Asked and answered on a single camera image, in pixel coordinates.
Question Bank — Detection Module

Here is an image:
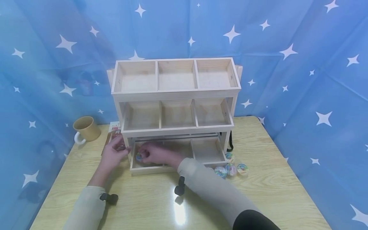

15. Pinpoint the person's right hand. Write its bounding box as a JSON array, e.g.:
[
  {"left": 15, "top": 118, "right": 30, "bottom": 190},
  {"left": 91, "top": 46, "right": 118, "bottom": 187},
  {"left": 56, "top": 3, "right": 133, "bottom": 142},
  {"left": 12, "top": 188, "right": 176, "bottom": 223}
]
[{"left": 139, "top": 142, "right": 185, "bottom": 168}]

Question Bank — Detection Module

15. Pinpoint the person's left hand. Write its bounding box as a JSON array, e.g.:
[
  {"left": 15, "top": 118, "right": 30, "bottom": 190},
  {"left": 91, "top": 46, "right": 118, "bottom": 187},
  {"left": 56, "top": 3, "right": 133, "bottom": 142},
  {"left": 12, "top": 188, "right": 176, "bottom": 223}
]
[{"left": 101, "top": 135, "right": 132, "bottom": 172}]

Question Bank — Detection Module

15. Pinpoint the person's right forearm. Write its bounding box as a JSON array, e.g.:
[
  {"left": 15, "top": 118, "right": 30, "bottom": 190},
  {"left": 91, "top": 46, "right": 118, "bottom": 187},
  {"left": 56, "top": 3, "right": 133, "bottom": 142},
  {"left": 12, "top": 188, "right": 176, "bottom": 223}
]
[{"left": 172, "top": 157, "right": 281, "bottom": 230}]

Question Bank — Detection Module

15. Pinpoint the person's left forearm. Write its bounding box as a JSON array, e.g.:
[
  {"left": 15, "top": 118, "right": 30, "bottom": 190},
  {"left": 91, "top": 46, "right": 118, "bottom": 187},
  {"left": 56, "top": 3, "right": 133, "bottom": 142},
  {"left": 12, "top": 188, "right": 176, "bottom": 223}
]
[{"left": 63, "top": 167, "right": 117, "bottom": 230}]

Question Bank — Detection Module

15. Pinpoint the white and red snack packet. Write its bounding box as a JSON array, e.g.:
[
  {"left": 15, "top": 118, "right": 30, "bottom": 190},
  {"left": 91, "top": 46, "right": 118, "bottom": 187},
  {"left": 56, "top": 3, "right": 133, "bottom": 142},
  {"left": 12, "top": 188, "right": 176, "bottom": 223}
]
[{"left": 109, "top": 121, "right": 122, "bottom": 138}]

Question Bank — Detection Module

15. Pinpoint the black wrist band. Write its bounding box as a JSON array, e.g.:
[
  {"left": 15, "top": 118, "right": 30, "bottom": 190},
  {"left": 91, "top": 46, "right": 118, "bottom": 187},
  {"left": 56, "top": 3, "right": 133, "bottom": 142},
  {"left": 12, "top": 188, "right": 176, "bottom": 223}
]
[
  {"left": 99, "top": 193, "right": 119, "bottom": 206},
  {"left": 174, "top": 176, "right": 186, "bottom": 196}
]

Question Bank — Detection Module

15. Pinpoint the three-tier wooden shelf rack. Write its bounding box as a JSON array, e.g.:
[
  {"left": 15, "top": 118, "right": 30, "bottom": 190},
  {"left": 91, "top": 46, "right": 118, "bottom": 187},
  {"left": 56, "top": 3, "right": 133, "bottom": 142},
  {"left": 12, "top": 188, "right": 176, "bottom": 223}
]
[{"left": 106, "top": 57, "right": 243, "bottom": 176}]

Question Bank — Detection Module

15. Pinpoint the tan mug with white handle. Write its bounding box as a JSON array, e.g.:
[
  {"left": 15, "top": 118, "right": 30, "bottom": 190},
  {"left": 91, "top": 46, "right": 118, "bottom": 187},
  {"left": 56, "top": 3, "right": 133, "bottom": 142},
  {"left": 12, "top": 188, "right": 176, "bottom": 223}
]
[{"left": 73, "top": 116, "right": 102, "bottom": 145}]

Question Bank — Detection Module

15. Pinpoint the black strap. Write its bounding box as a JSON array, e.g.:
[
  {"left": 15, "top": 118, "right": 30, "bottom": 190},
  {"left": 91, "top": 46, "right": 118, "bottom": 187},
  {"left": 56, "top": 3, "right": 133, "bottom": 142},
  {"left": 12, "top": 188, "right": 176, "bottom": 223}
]
[{"left": 226, "top": 130, "right": 234, "bottom": 152}]

